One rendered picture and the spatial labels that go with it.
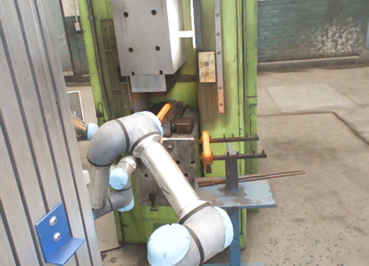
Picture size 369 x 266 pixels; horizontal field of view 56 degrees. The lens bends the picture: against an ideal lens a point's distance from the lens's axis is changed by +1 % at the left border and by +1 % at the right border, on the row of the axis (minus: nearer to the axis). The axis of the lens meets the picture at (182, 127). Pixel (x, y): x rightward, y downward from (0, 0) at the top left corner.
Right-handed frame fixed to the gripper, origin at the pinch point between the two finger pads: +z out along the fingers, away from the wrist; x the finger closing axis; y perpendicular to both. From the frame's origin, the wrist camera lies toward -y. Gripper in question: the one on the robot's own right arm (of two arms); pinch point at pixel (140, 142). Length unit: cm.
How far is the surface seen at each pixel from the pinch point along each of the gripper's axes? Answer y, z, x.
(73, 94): -18, 26, -45
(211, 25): -49, 45, 32
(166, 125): 3.0, 30.7, 5.7
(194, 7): -59, 41, 24
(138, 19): -56, 31, -3
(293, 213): 100, 90, 85
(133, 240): 97, 45, -31
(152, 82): -22.4, 30.7, 0.4
